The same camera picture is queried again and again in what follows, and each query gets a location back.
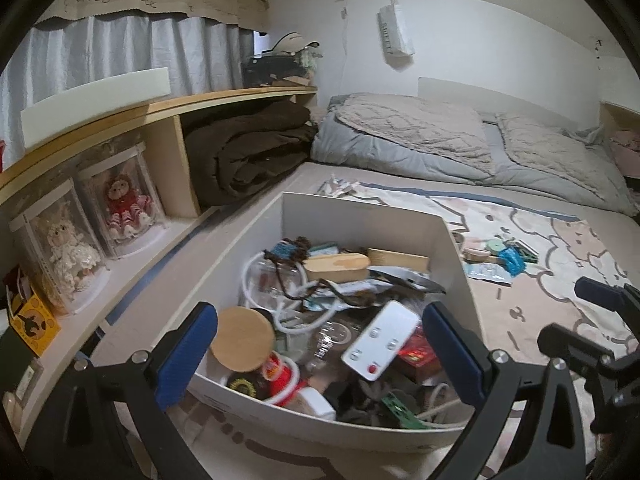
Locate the white hanging pouch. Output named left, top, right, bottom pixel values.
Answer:
left=378, top=3, right=414, bottom=58

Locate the white cardboard shoe box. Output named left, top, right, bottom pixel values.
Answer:
left=186, top=192, right=484, bottom=453

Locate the white plastic case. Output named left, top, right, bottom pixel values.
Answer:
left=341, top=301, right=420, bottom=382

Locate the grey curtain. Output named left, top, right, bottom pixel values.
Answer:
left=1, top=12, right=254, bottom=169

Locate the oval wooden box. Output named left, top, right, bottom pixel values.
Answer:
left=303, top=252, right=370, bottom=283

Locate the yellow black box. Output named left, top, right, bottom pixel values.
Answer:
left=9, top=294, right=61, bottom=358

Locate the left beige quilted pillow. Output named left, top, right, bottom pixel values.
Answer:
left=335, top=93, right=496, bottom=176

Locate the black round tin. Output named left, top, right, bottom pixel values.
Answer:
left=227, top=377, right=268, bottom=400

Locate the white dress doll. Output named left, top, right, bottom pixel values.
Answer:
left=44, top=207, right=102, bottom=296

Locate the wooden shelf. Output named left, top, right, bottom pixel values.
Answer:
left=1, top=86, right=317, bottom=444

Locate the round wooden lid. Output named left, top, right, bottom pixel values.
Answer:
left=209, top=307, right=276, bottom=373

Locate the dark brown folded blanket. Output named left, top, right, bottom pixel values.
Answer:
left=184, top=100, right=318, bottom=207

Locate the white paper sachet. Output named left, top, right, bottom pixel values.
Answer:
left=463, top=262, right=513, bottom=286

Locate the green triangular plastic bracket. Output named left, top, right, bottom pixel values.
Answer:
left=508, top=240, right=539, bottom=263

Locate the white tape roll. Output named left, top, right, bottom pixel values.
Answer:
left=461, top=237, right=486, bottom=252

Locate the beige quilted pillow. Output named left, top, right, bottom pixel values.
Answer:
left=335, top=93, right=496, bottom=176
left=496, top=114, right=620, bottom=202

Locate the white cap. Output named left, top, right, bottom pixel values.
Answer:
left=262, top=32, right=320, bottom=55

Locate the white foam block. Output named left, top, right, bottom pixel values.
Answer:
left=21, top=67, right=171, bottom=152

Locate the wooden stick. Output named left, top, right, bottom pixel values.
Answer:
left=462, top=248, right=496, bottom=263

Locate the grey duvet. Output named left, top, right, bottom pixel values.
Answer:
left=311, top=93, right=639, bottom=216

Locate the cartoon print blanket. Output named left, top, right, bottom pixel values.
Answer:
left=184, top=167, right=639, bottom=479

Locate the pink clothes pile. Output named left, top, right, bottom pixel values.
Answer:
left=611, top=130, right=640, bottom=179

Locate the blue foil packet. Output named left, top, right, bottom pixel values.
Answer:
left=498, top=247, right=526, bottom=278

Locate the right beige quilted pillow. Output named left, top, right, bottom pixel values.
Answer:
left=496, top=114, right=620, bottom=202

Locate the red dress doll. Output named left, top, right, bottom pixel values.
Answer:
left=105, top=174, right=155, bottom=242

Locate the white plastic ring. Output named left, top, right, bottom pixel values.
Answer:
left=241, top=251, right=342, bottom=336

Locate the mint green round case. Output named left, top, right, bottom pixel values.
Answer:
left=485, top=238, right=506, bottom=255

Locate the crocheted blue brown yarn piece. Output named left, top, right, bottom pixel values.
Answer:
left=262, top=236, right=318, bottom=301

